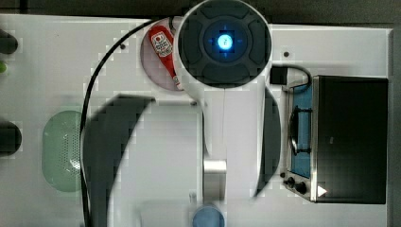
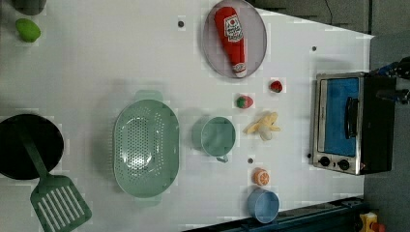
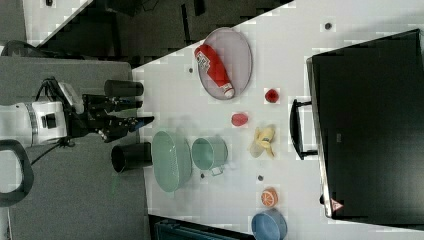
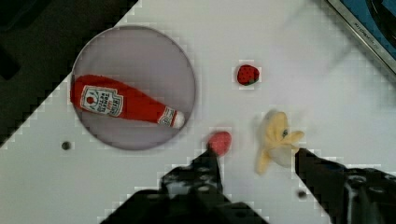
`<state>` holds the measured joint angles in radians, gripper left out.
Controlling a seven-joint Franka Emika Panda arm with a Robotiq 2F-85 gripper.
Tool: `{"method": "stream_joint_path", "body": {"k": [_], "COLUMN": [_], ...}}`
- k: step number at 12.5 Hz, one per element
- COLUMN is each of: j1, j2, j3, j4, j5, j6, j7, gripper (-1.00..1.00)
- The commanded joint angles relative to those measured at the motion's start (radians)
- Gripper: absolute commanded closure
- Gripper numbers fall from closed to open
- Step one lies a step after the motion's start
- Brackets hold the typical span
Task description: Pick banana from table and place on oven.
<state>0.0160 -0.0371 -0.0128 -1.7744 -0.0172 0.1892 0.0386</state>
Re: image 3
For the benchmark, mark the grey round plate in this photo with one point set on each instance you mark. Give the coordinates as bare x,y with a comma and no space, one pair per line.
235,53

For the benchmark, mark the black toaster oven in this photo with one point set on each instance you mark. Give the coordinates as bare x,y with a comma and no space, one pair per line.
368,112

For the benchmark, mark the blue crate under table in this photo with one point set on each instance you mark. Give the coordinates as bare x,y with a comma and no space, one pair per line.
172,230

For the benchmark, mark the black cylinder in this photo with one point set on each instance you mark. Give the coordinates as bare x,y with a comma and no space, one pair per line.
115,88
129,157

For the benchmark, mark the light red plush strawberry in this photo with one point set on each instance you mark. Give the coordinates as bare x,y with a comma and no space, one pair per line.
239,119

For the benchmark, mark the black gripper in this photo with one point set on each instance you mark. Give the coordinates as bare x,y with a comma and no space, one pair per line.
92,118

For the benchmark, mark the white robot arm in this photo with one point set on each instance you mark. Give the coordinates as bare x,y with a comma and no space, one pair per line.
45,122

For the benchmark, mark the green cup with handle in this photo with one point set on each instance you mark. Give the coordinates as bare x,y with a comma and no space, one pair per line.
210,154

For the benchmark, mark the plush orange slice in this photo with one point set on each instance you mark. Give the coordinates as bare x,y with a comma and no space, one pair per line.
269,197

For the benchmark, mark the yellow plush peeled banana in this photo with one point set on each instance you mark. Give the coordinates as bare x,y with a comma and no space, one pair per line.
262,142

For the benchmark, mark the red plush ketchup bottle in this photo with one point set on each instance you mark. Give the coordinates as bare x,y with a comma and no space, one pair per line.
210,63

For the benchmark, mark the blue bowl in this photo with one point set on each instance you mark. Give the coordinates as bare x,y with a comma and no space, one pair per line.
269,225

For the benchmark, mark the black cylinder upper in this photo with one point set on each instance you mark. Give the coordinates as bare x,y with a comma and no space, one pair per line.
115,88

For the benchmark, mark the black cylinder lower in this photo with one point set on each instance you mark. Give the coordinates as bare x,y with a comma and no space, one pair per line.
129,157

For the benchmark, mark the dark red plush strawberry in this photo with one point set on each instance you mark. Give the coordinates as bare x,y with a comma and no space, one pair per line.
272,96

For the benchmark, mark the green colander basket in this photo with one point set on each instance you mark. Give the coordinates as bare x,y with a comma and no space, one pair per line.
171,158

